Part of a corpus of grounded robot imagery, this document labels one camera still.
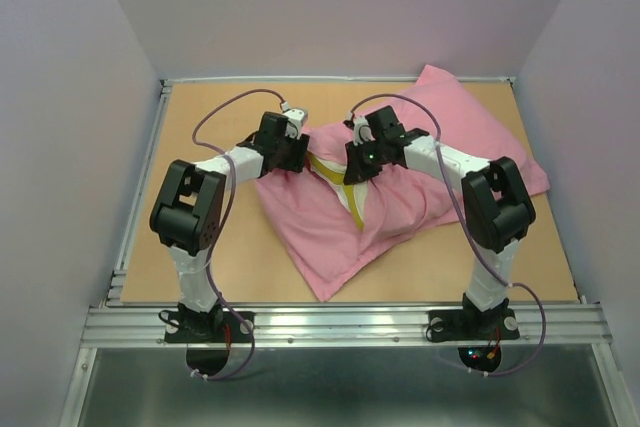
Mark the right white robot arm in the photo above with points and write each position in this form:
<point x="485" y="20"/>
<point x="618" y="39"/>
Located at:
<point x="489" y="196"/>

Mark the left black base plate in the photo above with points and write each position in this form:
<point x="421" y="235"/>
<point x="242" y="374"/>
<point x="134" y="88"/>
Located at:
<point x="231" y="331"/>

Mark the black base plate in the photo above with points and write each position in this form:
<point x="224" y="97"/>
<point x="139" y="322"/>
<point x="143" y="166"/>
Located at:
<point x="231" y="331"/>
<point x="467" y="325"/>

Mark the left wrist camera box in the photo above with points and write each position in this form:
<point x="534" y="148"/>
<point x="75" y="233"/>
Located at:
<point x="296" y="119"/>

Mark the pink pillowcase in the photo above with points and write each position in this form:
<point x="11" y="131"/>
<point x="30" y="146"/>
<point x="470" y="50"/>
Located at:
<point x="319" y="234"/>

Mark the metal table frame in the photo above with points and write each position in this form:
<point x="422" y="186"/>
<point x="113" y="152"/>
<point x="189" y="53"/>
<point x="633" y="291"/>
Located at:
<point x="561" y="385"/>

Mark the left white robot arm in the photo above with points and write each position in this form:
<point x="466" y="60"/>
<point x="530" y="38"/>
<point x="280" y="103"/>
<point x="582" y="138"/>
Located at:
<point x="188" y="212"/>

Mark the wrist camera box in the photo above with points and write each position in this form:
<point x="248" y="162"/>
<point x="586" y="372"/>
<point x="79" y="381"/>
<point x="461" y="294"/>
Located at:
<point x="296" y="119"/>
<point x="360" y="128"/>

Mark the cream pillow yellow edge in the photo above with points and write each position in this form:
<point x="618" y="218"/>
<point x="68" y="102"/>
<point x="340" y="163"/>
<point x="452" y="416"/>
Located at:
<point x="351" y="196"/>

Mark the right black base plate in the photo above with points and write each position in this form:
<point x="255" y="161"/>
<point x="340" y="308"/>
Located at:
<point x="467" y="325"/>

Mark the aluminium front rail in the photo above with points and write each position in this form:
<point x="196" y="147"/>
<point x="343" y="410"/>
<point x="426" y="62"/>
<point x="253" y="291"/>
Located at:
<point x="348" y="325"/>

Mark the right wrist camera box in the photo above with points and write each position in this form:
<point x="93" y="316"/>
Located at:
<point x="360" y="128"/>

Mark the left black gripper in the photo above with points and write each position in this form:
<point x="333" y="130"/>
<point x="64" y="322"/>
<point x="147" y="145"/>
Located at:
<point x="296" y="162"/>

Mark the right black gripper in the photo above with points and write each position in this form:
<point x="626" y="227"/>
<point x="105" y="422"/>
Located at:
<point x="355" y="172"/>

